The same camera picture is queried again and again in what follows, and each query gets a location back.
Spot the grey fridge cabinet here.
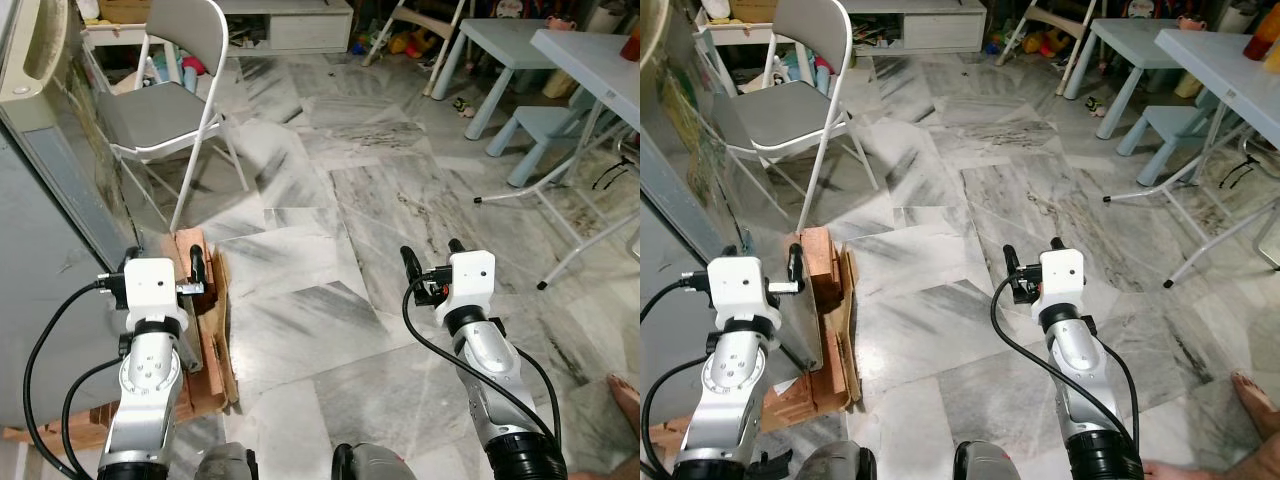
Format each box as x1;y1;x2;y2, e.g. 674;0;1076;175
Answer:
640;140;726;396
0;125;136;396

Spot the green yellow fridge sticker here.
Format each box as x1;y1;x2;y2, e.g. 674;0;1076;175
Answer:
663;55;723;206
60;50;111;181

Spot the orange brick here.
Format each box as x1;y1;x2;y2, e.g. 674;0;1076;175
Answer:
798;227;847;313
173;228;219;313

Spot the grey white folding chair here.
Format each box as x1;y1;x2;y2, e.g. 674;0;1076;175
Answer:
95;0;251;233
720;0;881;233

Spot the light blue plastic stool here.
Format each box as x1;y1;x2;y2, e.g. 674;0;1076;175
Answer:
1117;85;1228;189
487;85;601;189

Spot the grey robot left leg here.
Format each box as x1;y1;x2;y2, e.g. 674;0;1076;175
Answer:
800;440;879;480
195;445;258;480

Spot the grey robot leg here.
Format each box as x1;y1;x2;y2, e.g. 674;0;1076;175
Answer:
195;445;258;480
954;440;1043;480
800;440;879;480
332;443;417;480

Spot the grey robot right leg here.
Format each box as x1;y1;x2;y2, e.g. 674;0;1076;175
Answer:
332;443;417;480
954;440;1043;480

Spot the person's bare foot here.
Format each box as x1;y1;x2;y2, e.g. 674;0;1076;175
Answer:
607;373;641;433
1232;372;1280;441
1140;455;1280;480

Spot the white wooden easel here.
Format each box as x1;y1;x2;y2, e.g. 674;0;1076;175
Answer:
993;0;1101;98
363;0;471;98

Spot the yellow plush toy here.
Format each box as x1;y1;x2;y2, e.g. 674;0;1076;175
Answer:
1015;28;1076;59
385;28;446;59

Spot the light blue children's table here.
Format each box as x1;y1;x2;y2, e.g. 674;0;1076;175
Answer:
1062;18;1211;141
432;18;586;141

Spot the white side table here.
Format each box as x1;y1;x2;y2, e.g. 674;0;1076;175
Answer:
80;18;161;91
700;18;791;91

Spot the white folding table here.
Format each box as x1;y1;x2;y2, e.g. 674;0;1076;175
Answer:
1105;28;1280;291
475;28;641;291

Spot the white low cabinet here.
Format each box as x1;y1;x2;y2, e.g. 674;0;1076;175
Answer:
215;0;356;54
845;0;988;54

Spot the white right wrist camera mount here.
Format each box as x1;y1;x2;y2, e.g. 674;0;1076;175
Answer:
1037;249;1088;319
447;251;499;319

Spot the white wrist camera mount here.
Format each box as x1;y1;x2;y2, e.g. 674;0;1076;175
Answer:
447;251;499;319
1037;249;1088;319
705;257;772;333
122;257;191;333

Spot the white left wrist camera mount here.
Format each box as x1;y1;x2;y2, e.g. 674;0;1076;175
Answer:
705;257;772;333
122;257;191;333

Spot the black floor cable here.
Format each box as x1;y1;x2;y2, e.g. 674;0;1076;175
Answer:
590;153;641;193
1213;148;1268;193

